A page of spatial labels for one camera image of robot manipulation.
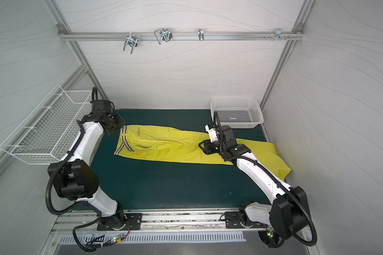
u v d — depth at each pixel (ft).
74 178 1.47
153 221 2.46
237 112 3.90
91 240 2.31
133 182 2.99
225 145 2.01
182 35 2.62
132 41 2.57
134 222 2.41
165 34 2.50
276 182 1.46
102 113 2.14
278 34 2.51
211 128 2.35
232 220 2.41
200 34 2.55
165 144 2.99
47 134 2.21
